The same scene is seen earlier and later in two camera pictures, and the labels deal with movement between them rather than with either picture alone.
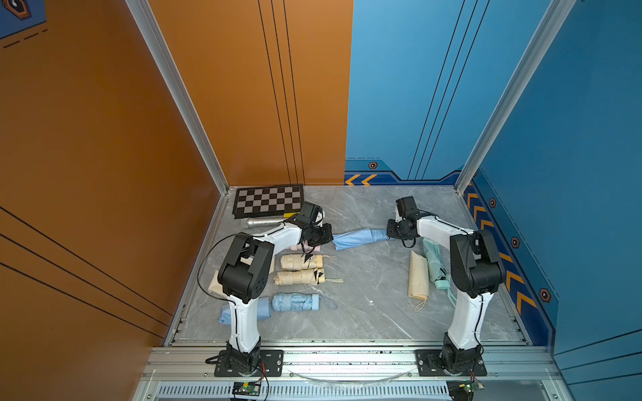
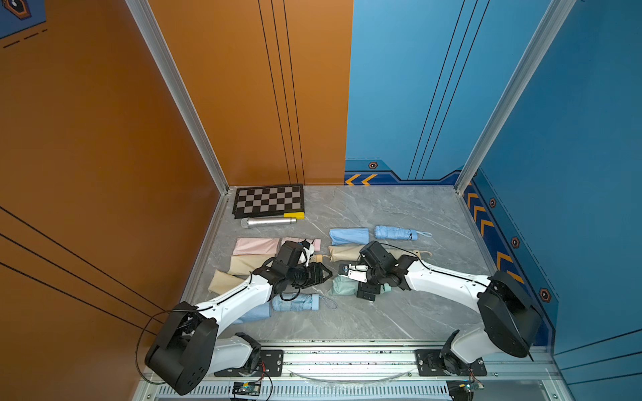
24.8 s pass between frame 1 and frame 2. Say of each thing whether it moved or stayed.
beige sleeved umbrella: moved
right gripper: moved
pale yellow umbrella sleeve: stayed
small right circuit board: stayed
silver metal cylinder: stayed
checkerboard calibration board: stayed
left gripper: moved
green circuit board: stayed
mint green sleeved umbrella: moved
